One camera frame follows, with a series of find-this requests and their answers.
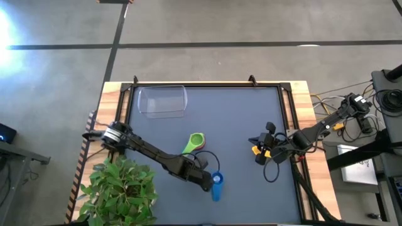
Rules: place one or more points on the blue measuring cup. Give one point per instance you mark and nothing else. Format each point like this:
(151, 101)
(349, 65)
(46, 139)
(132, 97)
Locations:
(216, 193)

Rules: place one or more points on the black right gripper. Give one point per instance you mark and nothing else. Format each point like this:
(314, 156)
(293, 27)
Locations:
(269, 142)

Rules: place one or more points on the black equipment stand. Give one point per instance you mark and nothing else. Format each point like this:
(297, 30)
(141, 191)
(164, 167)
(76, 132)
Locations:
(389, 78)

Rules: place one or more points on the green measuring cup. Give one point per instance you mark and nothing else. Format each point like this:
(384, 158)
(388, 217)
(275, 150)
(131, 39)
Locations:
(196, 139)

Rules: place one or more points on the yellow plug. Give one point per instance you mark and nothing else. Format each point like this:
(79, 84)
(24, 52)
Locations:
(338, 126)

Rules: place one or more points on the green potted plant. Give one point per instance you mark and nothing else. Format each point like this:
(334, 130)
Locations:
(119, 191)

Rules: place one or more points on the black device blue light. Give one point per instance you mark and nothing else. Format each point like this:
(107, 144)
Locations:
(6, 133)

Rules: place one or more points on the black metal cart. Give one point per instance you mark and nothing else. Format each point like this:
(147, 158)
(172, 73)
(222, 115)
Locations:
(19, 153)

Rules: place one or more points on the black table clamp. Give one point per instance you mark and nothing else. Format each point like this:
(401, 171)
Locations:
(135, 79)
(252, 80)

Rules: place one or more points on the yellow black hazard tape strip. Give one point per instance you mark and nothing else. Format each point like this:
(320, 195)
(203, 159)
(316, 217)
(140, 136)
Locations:
(78, 169)

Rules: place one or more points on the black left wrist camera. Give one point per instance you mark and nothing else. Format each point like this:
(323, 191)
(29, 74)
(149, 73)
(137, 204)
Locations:
(201, 162)

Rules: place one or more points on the clear plastic basket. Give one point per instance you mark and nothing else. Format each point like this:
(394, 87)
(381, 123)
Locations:
(161, 102)

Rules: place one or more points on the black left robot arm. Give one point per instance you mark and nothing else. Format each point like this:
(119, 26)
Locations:
(150, 150)

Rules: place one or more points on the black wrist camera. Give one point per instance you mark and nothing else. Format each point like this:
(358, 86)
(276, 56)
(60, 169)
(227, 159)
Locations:
(201, 162)
(270, 127)

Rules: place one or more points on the white box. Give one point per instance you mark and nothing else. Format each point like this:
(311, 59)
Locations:
(358, 168)

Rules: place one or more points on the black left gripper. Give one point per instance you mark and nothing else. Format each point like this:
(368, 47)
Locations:
(191, 172)

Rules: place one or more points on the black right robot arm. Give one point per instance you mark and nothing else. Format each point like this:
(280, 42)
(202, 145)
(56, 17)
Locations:
(314, 128)

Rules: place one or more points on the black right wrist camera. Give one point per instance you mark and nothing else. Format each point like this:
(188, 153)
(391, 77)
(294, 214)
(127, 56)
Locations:
(270, 127)

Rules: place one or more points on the black power strip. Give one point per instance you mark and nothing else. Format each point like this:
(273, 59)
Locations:
(365, 121)

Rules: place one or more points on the red measuring cup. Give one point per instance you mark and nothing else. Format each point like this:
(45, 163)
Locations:
(204, 146)

